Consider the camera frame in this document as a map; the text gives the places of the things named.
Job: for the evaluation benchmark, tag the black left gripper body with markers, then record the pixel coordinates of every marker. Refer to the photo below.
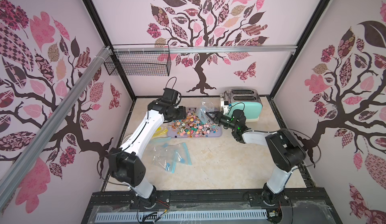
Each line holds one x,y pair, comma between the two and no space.
177,113

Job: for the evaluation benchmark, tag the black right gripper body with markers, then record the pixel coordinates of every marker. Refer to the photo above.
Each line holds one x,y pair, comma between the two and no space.
215,117

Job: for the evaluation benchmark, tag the yellow-zip candy bag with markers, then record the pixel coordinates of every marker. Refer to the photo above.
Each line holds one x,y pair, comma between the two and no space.
161,131

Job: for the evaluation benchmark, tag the purple plastic tray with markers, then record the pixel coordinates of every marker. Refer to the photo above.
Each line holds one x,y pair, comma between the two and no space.
199,130

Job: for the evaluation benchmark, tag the blue-zip candy bag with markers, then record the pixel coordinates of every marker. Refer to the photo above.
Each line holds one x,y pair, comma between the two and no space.
161,142
164,162
178,153
206,106

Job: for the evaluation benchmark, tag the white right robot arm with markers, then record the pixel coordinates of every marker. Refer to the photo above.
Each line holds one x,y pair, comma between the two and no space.
285,150

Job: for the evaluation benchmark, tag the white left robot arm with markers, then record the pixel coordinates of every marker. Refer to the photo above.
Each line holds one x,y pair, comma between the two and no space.
125,164

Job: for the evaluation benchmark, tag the mint green toaster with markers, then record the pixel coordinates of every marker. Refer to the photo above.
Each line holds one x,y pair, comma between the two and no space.
245,99

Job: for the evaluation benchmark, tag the loose candy pile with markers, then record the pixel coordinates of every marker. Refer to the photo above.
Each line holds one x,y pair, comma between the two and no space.
194,125

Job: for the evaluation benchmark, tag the white round strainer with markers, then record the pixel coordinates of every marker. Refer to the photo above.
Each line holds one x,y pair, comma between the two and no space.
126,138

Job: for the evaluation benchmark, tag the black wire basket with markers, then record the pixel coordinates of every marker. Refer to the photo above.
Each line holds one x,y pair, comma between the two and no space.
139,60

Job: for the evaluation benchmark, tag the aluminium rail back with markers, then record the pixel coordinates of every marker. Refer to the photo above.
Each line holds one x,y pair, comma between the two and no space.
212,49

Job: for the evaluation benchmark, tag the aluminium rail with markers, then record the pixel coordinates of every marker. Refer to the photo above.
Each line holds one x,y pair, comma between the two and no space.
23,164
212,49

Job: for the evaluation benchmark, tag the white slotted cable duct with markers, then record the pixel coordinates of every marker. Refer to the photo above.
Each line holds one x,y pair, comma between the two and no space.
179,216

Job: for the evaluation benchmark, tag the aluminium rail left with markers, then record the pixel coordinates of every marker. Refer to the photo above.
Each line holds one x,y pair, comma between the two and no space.
23,164

